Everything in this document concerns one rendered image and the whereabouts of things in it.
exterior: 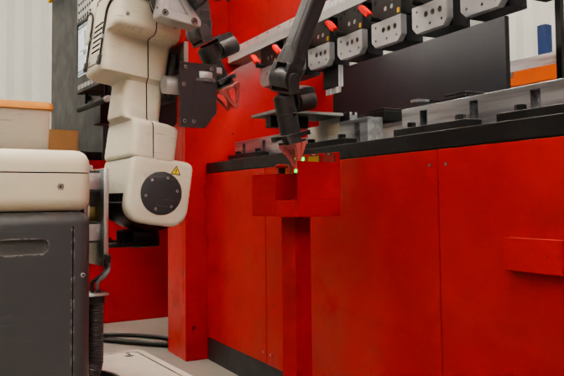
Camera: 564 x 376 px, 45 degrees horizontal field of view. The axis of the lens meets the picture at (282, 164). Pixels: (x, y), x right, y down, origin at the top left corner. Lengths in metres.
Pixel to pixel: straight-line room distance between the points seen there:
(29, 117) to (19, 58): 7.49
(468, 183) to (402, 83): 1.34
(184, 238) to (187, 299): 0.27
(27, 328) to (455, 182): 1.00
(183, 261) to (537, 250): 1.93
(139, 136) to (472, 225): 0.81
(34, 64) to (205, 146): 6.14
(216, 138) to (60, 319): 1.84
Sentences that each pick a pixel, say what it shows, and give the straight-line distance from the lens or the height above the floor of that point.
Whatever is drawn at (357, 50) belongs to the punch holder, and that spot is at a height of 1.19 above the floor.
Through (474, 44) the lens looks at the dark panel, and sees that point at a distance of 2.64.
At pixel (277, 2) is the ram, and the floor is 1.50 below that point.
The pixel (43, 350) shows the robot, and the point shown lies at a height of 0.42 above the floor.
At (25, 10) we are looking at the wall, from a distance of 9.21.
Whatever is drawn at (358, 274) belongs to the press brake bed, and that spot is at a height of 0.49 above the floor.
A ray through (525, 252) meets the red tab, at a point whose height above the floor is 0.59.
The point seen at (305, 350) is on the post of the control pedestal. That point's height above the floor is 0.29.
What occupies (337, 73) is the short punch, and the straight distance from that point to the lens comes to 2.41.
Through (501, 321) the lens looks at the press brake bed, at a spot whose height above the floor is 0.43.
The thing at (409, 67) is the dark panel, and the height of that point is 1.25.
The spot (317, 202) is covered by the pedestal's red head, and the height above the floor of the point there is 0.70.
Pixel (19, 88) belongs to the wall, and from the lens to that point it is 9.00.
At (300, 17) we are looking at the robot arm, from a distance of 1.87.
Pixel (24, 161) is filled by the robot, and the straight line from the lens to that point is 1.41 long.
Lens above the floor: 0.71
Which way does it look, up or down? 3 degrees up
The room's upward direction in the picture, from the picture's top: 1 degrees counter-clockwise
